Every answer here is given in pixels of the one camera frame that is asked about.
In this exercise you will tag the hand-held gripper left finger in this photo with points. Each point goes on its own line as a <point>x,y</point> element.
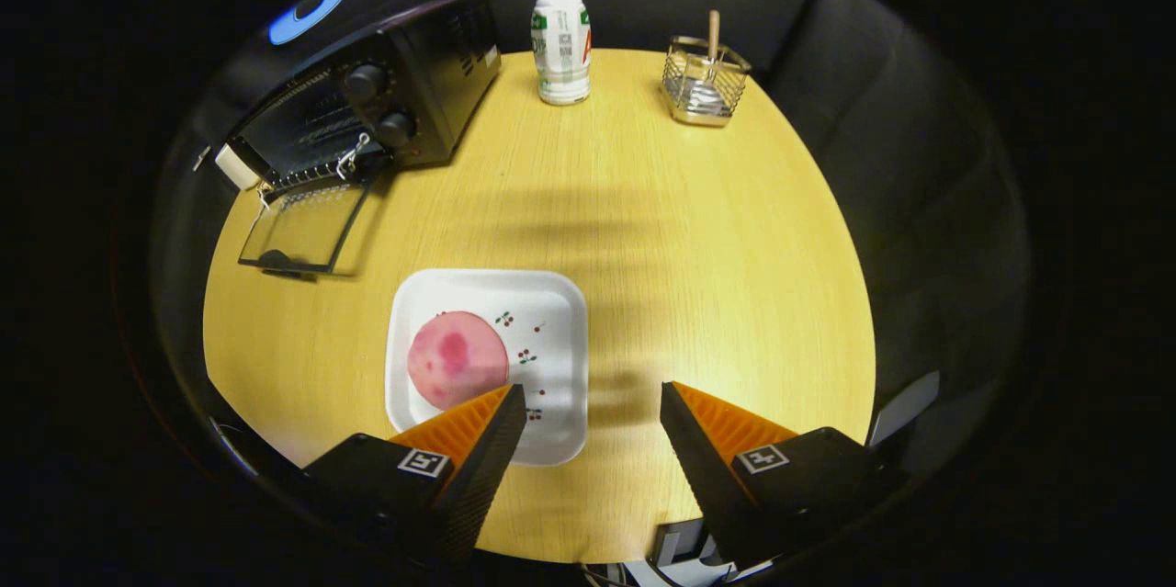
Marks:
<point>478,486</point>

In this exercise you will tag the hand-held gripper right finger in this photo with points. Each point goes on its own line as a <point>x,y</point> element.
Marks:
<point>712,486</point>

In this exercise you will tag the round pink food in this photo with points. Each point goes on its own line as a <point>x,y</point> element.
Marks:
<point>455,357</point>

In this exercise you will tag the white square plate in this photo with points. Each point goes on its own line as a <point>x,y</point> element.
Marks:
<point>542,293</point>

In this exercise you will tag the black toaster oven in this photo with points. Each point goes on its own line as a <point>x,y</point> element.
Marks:
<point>441,82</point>

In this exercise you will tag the white pop-up toaster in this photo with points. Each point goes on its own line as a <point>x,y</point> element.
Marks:
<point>234,169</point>

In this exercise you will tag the white bottle green label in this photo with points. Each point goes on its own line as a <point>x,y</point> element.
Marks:
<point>560,63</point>

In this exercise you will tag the wooden stick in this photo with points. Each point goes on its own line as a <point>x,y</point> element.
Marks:
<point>713,31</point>

